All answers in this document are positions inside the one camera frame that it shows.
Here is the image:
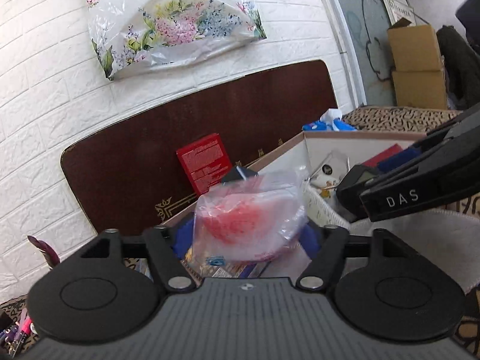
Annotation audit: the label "white cardboard storage box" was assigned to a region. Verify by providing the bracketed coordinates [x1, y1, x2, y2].
[166, 131, 424, 283]

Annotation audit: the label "blue tissue pack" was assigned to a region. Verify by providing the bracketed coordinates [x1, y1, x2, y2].
[302, 108, 356, 132]

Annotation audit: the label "red box against board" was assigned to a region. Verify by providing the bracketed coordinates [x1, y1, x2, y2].
[176, 133, 233, 196]

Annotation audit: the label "brown cardboard boxes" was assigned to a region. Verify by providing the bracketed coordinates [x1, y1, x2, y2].
[387, 18, 448, 110]

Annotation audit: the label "black digital scale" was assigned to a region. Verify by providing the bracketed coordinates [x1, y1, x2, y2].
[336, 164, 383, 223]

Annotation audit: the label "floral plastic bag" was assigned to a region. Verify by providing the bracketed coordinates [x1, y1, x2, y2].
[86, 0, 267, 80]

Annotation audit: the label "pink masks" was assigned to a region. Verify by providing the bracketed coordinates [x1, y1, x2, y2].
[192, 166, 308, 265]

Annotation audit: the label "dark red booklet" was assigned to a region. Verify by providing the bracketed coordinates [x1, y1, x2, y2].
[363, 144, 403, 167]

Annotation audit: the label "pink highlighter marker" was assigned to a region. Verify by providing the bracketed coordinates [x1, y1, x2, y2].
[17, 317, 32, 347]

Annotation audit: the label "dark brown wooden board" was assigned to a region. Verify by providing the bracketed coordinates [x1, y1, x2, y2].
[60, 60, 337, 235]

